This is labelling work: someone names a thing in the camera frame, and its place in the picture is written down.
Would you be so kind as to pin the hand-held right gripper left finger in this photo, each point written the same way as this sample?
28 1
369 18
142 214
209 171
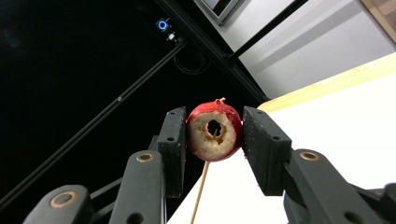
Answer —
172 146

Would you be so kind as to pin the black metal frame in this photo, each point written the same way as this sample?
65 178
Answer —
218 53

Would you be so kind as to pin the light wooden desk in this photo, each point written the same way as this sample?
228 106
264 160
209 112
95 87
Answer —
384 15

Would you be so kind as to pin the red cored hawthorn fruit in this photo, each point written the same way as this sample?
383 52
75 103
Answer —
199 140

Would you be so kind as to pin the wooden table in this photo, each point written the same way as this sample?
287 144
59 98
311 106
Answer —
327 82

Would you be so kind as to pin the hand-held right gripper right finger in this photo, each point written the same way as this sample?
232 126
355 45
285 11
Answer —
266 149

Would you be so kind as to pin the thin bamboo skewer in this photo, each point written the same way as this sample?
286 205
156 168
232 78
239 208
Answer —
200 186

